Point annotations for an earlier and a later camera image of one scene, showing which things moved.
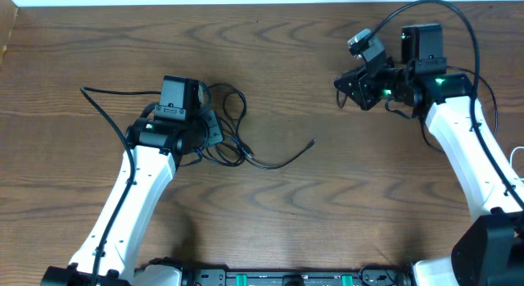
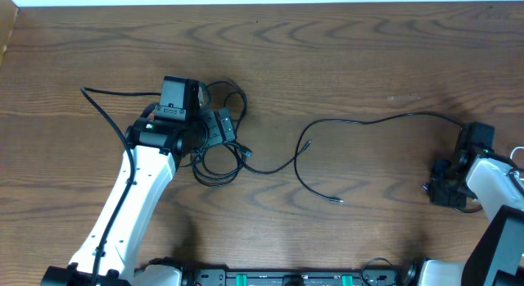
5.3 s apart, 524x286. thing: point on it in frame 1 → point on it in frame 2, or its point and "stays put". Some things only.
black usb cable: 423,134 → 357,123
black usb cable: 235,150 → 219,164
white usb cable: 518,147 stays put
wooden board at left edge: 9,11 stays put
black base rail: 368,275 stays put
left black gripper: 216,135 stays put
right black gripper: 358,79 → 436,195
